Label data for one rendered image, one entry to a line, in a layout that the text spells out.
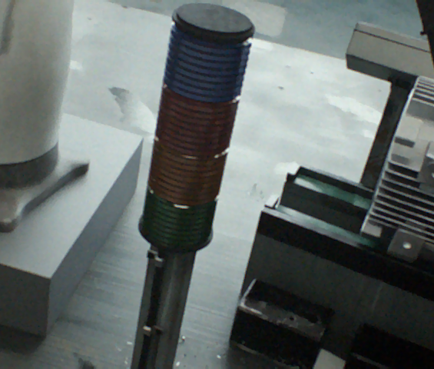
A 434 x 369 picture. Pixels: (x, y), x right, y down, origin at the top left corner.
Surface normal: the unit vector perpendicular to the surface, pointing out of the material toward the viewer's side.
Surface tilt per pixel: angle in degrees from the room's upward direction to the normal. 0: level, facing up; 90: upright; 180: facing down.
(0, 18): 71
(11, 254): 2
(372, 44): 54
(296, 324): 0
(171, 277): 90
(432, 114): 88
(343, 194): 0
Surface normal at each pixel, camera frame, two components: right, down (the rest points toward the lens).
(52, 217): 0.21, -0.82
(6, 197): 0.33, -0.67
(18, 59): 0.51, 0.40
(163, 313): -0.38, 0.44
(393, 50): -0.21, -0.13
